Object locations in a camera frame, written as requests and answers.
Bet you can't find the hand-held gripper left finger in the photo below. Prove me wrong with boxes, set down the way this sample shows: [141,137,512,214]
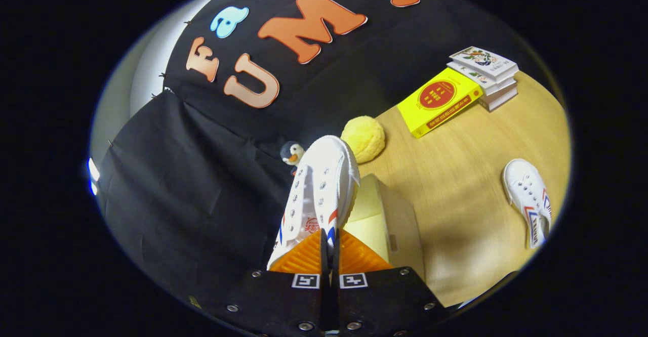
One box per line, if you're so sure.
[215,229,331,336]

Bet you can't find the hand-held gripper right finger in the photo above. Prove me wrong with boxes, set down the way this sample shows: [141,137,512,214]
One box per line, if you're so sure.
[333,229,451,336]

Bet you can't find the yellow book with red circle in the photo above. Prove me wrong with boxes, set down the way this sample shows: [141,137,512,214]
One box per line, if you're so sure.
[396,67,484,139]

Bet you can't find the beige storage box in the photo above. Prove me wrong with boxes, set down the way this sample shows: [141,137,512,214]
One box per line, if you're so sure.
[344,174,426,279]

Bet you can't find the black backdrop cloth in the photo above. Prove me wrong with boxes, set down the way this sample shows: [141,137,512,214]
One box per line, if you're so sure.
[96,0,537,307]

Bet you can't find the white canvas shoe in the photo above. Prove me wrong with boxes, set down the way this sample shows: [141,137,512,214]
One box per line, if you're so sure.
[502,158,552,249]
[267,135,361,272]

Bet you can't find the ceiling light panel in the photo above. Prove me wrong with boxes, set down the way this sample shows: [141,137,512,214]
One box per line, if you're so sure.
[87,157,101,196]

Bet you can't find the yellow round plush bun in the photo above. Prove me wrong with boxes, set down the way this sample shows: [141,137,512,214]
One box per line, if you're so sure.
[340,116,386,164]

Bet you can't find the penguin plush toy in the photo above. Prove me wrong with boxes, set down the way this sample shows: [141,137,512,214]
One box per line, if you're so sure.
[280,141,306,176]

